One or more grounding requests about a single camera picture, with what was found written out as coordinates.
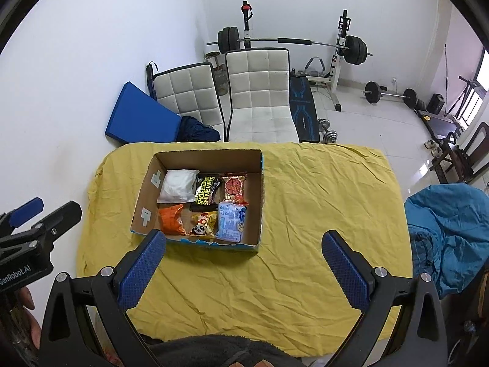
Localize person's left hand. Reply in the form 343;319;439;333
15;286;42;352

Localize white barbell rack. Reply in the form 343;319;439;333
239;2;354;113

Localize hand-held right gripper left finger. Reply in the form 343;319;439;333
38;228;167;367

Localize person's dark fleece clothing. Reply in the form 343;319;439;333
149;334;302;367

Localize black treadmill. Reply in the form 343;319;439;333
416;109;465;138

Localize orange snack packet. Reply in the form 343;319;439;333
158;203;186;235

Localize red snack packet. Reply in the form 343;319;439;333
219;173;250;204

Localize black strap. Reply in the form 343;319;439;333
145;61;159;100

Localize brown jar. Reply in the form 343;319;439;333
213;65;230;96

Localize short barbell with plates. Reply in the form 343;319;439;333
361;81;419;108

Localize blue bean bag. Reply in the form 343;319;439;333
404;183;489;299

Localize black exercise machine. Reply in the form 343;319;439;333
447;76;484;123

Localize black wipes packet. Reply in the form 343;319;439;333
190;173;224;212

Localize yellow tablecloth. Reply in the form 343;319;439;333
76;141;413;358

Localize racked barbell with plates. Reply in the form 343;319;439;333
206;27;373;65

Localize blue foam mat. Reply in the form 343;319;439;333
105;81;182;146

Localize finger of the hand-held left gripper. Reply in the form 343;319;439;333
0;201;83;251
0;198;44;234

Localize grey exercise handles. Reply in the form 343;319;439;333
303;57;329;79

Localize cardboard box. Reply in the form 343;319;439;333
130;148;265;253

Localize small white quilted chair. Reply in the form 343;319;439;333
152;62;226;142

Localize dark wooden chair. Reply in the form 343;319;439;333
430;121;489;184

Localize black speaker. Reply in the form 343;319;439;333
426;92;446;114

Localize large white quilted chair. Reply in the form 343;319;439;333
224;48;299;144

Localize blue white tissue packet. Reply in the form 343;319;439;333
215;202;247;244

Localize dark blue cloth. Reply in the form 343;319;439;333
178;115;221;143

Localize white soft packet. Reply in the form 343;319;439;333
156;169;200;204

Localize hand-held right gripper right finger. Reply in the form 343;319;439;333
321;230;449;367

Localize yellow panda snack packet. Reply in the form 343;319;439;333
189;210;219;238

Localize black blue weight bench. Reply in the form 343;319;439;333
289;76;319;144

